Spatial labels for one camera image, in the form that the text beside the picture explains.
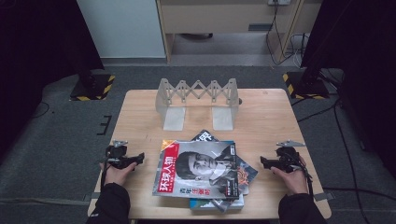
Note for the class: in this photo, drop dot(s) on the grey tape piece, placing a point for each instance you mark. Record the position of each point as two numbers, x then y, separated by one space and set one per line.
323 196
96 196

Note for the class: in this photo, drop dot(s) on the person's right hand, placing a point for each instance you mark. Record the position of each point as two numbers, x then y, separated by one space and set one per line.
294 182

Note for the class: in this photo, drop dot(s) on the dark illustrated magazine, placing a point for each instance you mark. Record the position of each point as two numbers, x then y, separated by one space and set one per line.
247 174

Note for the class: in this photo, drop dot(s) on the black curtain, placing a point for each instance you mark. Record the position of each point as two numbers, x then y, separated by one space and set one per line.
37 46
367 46

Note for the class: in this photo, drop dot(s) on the white cabinet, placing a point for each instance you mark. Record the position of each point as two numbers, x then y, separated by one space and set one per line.
124 28

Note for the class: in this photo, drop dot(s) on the white power strip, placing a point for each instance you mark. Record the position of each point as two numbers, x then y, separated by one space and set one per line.
279 2

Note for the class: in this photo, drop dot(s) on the person's left hand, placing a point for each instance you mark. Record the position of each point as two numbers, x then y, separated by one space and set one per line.
116 175

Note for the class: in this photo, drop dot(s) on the grey expandable metal book rack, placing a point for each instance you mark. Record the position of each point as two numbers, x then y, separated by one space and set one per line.
222 119

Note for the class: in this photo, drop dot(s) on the blue paperback book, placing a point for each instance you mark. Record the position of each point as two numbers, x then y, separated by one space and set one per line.
202 204

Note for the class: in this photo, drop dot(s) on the light wooden desk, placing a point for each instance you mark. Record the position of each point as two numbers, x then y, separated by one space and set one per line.
218 18

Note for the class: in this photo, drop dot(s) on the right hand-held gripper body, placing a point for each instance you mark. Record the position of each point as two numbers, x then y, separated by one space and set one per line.
288 158

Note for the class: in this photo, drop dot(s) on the black stand base striped edge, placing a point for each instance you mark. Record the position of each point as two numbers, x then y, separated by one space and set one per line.
306 85
93 87

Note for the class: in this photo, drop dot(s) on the portrait cover magazine red title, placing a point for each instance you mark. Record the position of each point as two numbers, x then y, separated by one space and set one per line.
186 169

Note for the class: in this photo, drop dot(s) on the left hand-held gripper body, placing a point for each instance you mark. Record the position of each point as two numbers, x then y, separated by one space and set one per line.
120 157

